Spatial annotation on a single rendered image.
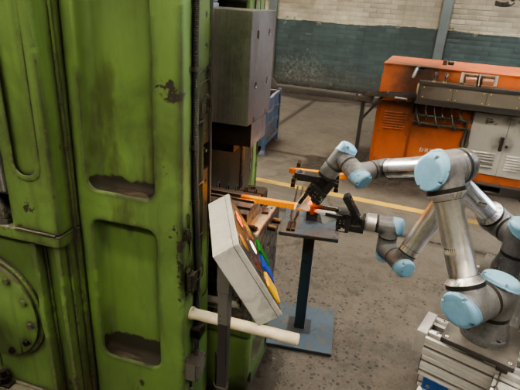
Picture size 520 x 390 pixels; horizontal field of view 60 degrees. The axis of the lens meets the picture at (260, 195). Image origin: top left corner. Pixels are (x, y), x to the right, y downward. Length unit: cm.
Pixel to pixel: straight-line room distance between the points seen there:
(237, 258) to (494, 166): 447
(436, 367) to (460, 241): 53
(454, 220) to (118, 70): 118
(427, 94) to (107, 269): 394
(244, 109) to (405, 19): 774
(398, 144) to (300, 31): 481
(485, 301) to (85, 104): 144
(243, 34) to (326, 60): 793
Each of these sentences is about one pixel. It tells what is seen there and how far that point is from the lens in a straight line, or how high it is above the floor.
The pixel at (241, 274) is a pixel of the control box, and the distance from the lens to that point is 127.
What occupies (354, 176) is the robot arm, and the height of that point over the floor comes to 122.
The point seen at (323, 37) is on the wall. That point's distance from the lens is 954.
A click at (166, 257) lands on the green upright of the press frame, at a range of 173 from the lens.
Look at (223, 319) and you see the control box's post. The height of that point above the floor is 83.
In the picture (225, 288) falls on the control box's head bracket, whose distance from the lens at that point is 148.
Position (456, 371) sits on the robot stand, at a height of 68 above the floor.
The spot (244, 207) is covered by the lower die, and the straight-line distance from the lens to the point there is 192.
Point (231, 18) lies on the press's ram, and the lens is 166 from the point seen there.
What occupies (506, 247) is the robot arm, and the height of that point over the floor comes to 94.
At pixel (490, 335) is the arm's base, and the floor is 87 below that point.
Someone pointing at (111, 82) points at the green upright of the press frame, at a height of 151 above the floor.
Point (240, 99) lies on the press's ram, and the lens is 168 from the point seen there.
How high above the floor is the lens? 180
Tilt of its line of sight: 23 degrees down
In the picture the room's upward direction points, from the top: 4 degrees clockwise
